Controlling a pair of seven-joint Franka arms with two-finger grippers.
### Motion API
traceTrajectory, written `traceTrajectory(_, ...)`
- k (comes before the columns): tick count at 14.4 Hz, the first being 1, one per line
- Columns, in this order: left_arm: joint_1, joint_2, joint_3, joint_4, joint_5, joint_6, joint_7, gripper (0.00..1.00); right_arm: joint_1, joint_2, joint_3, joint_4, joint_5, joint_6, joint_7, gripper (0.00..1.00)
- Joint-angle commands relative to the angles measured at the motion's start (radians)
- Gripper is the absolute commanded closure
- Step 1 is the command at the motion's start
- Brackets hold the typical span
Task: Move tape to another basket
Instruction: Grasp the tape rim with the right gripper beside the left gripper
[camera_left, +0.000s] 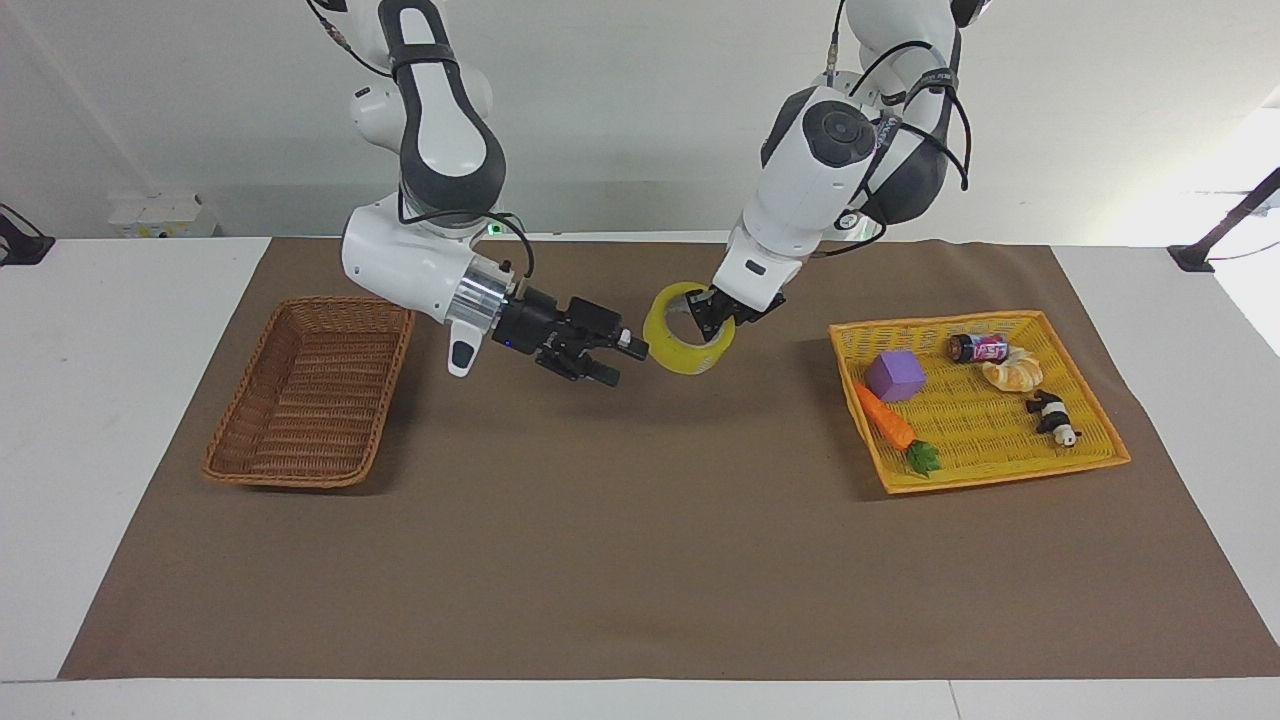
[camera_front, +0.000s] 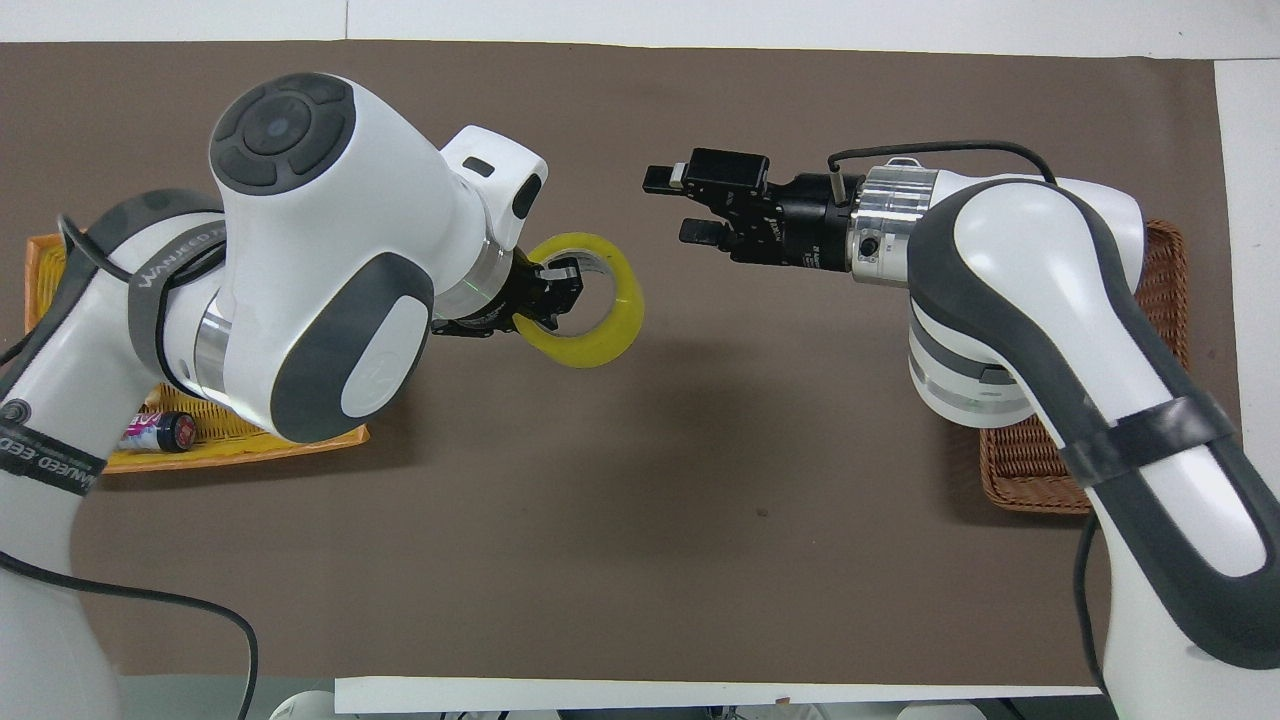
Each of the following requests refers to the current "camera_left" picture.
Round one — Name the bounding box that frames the purple cube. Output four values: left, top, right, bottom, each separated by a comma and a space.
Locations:
864, 350, 927, 404

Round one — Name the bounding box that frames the brown wicker basket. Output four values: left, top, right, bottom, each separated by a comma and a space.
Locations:
201, 295, 416, 490

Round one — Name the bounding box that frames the small dark can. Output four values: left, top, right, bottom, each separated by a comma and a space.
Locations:
948, 333, 1011, 366

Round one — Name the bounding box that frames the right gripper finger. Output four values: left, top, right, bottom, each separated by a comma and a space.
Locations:
538, 349, 622, 389
572, 326, 650, 362

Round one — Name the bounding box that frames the black cable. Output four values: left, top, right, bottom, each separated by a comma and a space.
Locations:
305, 0, 393, 80
808, 213, 889, 259
397, 188, 537, 282
826, 0, 972, 193

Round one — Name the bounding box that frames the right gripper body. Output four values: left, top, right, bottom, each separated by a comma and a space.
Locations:
491, 287, 623, 360

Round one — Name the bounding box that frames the toy panda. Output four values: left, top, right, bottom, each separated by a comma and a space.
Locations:
1024, 389, 1083, 449

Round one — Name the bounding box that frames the yellow woven basket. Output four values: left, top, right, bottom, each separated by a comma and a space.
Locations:
828, 309, 1132, 496

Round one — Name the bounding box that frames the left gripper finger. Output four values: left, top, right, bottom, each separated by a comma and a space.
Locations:
687, 286, 738, 347

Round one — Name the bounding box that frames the toy bread roll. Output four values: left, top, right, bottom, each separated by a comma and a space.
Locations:
981, 347, 1045, 394

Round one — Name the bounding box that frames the orange toy carrot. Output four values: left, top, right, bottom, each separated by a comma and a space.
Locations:
853, 381, 942, 479

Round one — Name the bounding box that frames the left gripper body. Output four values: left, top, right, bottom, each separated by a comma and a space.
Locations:
735, 289, 788, 328

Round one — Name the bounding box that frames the yellow tape roll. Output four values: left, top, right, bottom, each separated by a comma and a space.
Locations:
642, 281, 739, 377

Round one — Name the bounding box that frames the black stand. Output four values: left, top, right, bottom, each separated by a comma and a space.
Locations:
1167, 167, 1280, 274
0, 202, 57, 267

